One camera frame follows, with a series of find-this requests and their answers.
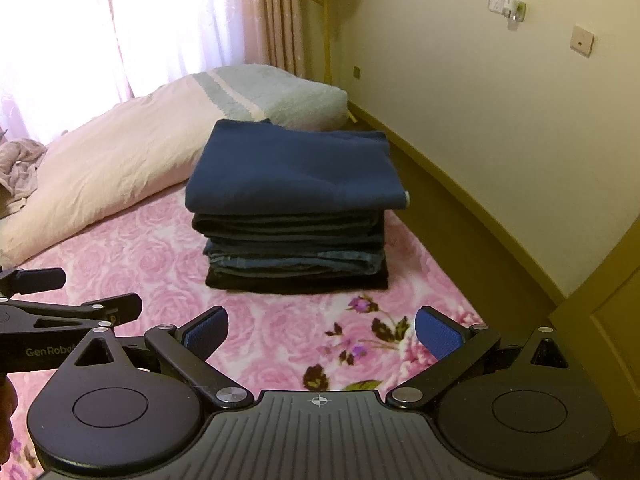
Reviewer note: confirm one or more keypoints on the pink rose bed blanket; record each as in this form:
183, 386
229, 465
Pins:
343, 341

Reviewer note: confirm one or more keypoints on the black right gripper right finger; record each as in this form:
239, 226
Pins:
457, 350

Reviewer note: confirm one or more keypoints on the pink curtain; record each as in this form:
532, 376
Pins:
273, 34

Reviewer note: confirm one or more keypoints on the beige wall switch plate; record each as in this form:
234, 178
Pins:
582, 41

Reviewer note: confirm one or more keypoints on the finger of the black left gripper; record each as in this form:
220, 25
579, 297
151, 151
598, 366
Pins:
110, 311
24, 282

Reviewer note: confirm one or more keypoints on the wooden door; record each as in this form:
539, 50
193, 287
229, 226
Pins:
600, 323

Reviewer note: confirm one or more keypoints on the navy blue garment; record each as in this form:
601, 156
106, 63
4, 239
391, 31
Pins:
260, 168

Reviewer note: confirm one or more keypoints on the folded pink beige blankets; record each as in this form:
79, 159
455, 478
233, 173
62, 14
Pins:
20, 160

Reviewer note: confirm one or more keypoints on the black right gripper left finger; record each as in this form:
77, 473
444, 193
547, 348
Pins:
183, 353

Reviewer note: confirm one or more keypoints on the white wall socket with plug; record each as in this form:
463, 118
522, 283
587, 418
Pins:
514, 11

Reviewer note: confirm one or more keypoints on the stack of folded dark clothes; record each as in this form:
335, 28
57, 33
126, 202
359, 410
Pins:
295, 253

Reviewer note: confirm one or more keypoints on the cream rolled duvet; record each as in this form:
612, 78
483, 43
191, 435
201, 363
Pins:
147, 144

